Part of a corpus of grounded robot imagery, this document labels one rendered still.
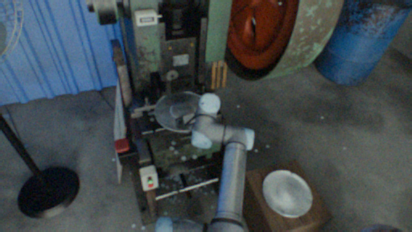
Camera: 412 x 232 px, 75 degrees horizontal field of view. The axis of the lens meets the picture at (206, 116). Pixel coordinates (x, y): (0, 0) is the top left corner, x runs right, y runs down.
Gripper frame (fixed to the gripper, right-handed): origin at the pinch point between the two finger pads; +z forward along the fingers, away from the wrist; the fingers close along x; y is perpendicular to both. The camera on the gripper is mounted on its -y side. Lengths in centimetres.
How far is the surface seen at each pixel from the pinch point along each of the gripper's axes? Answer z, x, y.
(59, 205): 76, -16, -82
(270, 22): -36, 31, 35
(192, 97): 10.8, 20.5, 5.5
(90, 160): 94, 13, -65
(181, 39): -26.0, 32.7, -1.8
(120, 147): 2.6, -2.2, -34.1
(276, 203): 28, -43, 44
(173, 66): -14.4, 26.9, -5.5
